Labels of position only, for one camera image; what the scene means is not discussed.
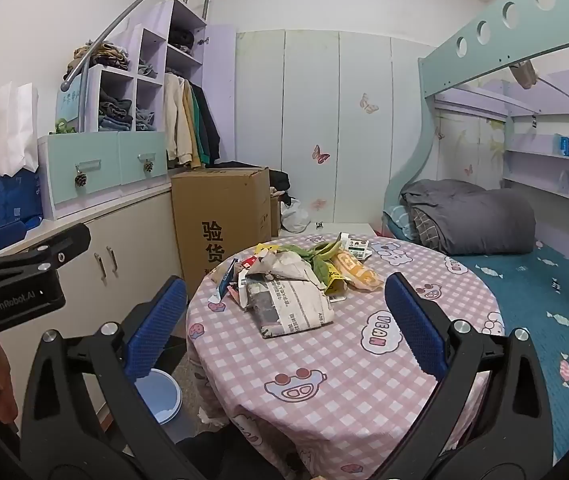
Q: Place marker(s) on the white plastic bag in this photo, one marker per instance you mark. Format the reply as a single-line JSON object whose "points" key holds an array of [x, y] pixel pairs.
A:
{"points": [[294, 217]]}

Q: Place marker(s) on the beige butterfly sticker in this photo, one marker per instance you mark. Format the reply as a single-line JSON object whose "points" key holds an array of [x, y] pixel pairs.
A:
{"points": [[368, 103]]}

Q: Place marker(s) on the plaid pillow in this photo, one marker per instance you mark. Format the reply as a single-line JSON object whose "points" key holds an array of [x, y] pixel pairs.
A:
{"points": [[422, 227]]}

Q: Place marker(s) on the small blue box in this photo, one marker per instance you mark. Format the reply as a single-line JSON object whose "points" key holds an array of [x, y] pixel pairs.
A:
{"points": [[562, 145]]}

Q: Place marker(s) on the pale pink butterfly sticker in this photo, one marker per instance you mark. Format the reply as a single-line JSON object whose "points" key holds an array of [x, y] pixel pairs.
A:
{"points": [[318, 204]]}

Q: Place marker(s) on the yellow white carton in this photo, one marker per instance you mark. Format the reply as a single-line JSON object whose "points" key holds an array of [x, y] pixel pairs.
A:
{"points": [[334, 280]]}

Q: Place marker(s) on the folded newspaper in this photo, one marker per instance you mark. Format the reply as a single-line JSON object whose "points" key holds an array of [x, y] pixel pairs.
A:
{"points": [[289, 310]]}

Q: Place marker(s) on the beige cabinet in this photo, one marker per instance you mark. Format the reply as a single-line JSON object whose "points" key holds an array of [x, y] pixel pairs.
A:
{"points": [[129, 240]]}

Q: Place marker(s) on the dark pink butterfly sticker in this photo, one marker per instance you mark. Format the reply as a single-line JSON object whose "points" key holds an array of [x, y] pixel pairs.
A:
{"points": [[320, 154]]}

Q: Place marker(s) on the mustard hanging garment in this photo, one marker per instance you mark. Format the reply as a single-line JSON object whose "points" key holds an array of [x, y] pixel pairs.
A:
{"points": [[195, 130]]}

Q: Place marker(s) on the green hanging garment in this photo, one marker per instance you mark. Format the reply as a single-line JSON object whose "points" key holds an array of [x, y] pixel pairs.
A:
{"points": [[204, 130]]}

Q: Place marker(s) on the black clothes pile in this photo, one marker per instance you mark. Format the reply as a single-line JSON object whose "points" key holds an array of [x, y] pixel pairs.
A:
{"points": [[279, 182]]}

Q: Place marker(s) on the teal bunk bed frame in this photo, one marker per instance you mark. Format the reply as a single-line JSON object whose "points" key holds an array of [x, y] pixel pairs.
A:
{"points": [[489, 35]]}

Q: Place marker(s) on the white purple cubby shelf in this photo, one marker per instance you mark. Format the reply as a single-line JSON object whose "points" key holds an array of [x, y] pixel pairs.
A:
{"points": [[124, 85]]}

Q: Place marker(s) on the folded jeans stack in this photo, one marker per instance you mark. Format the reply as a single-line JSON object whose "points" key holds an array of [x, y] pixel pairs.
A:
{"points": [[114, 110]]}

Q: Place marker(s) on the grey folded clothes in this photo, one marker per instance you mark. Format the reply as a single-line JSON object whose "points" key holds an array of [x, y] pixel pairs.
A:
{"points": [[145, 117]]}

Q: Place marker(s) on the white paper bag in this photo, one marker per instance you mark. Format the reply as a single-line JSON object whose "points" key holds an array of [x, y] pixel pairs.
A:
{"points": [[9, 130]]}

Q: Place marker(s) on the teal drawer unit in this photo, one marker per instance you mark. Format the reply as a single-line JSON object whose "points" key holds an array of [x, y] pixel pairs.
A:
{"points": [[94, 160]]}

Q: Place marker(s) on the orange snack bag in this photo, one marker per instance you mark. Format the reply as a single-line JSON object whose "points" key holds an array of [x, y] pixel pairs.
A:
{"points": [[359, 272]]}

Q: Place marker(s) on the crumpled brown paper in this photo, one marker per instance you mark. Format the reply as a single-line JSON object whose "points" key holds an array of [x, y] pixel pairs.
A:
{"points": [[284, 265]]}

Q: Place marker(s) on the brown folded clothes pile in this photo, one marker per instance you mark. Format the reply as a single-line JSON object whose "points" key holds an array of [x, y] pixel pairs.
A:
{"points": [[99, 57]]}

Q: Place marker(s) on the black hanging coat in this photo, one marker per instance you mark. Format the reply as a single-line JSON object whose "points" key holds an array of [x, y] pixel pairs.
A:
{"points": [[213, 130]]}

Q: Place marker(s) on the dark folded clothes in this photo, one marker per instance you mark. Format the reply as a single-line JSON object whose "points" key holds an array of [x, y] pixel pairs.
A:
{"points": [[180, 40]]}

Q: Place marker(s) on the green yellow peel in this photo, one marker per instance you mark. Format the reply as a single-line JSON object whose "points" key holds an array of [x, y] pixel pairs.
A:
{"points": [[322, 255]]}

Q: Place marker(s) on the blue checked pillow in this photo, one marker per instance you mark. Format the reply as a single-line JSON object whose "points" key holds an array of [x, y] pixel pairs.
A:
{"points": [[394, 220]]}

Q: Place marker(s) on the green toy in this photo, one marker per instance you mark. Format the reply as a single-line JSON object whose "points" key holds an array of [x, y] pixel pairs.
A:
{"points": [[64, 126]]}

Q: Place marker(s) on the green white medicine box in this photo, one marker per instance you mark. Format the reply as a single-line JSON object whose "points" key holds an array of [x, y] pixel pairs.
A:
{"points": [[357, 247]]}

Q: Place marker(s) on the large cardboard box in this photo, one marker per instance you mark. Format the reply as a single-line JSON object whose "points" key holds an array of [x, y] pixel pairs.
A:
{"points": [[219, 220]]}

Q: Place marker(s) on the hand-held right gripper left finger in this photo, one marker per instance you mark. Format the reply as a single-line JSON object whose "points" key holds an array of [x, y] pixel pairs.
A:
{"points": [[157, 330]]}

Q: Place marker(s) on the white wardrobe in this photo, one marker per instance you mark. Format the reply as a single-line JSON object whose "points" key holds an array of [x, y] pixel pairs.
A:
{"points": [[364, 160]]}

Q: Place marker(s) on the small cardboard box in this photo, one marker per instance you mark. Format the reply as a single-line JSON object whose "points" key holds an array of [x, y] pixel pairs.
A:
{"points": [[275, 215]]}

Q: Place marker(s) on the cream hanging jacket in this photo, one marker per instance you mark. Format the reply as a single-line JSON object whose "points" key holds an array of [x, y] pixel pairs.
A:
{"points": [[174, 115]]}

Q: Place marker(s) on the person's left hand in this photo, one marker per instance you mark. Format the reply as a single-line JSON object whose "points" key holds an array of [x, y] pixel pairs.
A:
{"points": [[4, 380]]}

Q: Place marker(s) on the pink checkered tablecloth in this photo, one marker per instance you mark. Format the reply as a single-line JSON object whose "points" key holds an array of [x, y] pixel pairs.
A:
{"points": [[364, 385]]}

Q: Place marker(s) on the blue white wrapper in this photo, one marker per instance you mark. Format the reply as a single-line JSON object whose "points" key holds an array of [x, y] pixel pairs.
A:
{"points": [[224, 285]]}

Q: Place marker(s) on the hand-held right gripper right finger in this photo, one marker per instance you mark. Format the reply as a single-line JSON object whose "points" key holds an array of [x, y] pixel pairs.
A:
{"points": [[414, 325]]}

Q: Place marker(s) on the blue bag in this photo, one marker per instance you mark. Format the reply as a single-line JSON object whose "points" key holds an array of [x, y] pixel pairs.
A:
{"points": [[12, 200]]}

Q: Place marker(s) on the grey metal handrail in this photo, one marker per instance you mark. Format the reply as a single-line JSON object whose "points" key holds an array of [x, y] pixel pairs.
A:
{"points": [[114, 30]]}

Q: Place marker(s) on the grey duvet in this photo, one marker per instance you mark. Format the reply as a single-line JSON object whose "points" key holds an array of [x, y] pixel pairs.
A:
{"points": [[479, 220]]}

